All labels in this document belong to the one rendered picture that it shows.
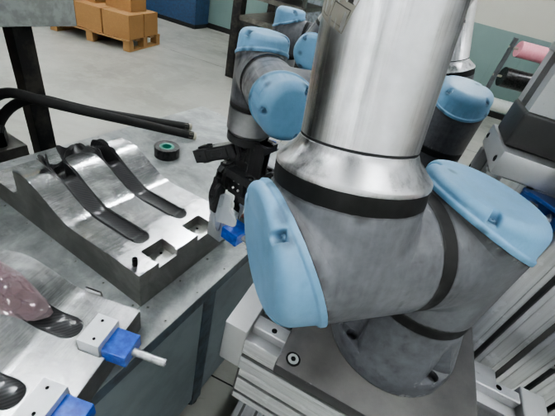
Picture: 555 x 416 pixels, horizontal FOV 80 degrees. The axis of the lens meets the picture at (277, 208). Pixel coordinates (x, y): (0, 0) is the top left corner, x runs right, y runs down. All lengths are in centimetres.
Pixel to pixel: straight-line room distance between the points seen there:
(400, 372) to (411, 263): 17
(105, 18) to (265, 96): 517
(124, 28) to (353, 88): 522
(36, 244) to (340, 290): 74
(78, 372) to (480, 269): 54
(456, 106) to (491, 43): 629
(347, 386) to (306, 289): 21
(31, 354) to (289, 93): 52
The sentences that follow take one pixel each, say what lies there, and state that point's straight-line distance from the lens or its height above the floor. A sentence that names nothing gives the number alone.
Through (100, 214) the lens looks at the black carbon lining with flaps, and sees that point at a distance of 80.
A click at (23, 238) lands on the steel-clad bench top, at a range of 90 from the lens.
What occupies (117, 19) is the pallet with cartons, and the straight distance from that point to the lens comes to 542.
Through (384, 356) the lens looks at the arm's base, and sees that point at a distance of 40.
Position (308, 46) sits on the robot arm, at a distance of 75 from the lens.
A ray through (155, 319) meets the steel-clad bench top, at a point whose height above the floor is 80.
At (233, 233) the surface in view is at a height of 95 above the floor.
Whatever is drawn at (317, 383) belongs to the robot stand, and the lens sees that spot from 40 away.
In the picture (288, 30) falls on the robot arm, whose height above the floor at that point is 126.
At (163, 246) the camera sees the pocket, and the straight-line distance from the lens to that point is 73.
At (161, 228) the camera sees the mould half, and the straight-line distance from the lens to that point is 74.
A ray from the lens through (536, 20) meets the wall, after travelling 713.
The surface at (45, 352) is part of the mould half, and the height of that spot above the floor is 86.
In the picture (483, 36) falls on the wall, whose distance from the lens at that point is 702.
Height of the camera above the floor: 138
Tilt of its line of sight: 36 degrees down
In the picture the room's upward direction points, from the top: 15 degrees clockwise
